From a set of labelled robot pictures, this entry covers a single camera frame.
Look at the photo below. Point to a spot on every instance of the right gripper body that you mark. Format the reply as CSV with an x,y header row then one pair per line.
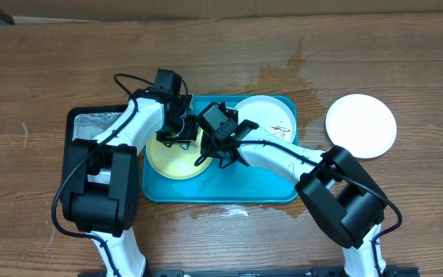
x,y
212,147

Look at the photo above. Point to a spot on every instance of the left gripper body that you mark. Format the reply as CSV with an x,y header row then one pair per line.
x,y
181,131

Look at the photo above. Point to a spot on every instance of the yellow-green plate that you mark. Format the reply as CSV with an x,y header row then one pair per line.
x,y
178,161

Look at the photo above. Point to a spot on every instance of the white plate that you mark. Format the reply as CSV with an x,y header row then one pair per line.
x,y
362,124
275,113

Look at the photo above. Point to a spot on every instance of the green yellow sponge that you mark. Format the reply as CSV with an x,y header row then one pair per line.
x,y
184,144

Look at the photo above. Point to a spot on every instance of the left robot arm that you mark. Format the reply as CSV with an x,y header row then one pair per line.
x,y
98,196

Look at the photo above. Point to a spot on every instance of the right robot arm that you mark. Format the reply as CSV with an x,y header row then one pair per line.
x,y
343,199

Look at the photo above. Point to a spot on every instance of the teal plastic tray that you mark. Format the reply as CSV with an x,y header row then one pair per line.
x,y
235,184

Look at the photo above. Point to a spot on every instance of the black plastic tray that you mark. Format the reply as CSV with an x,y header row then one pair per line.
x,y
86,123

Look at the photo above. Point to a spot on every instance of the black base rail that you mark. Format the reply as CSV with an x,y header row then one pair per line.
x,y
318,271

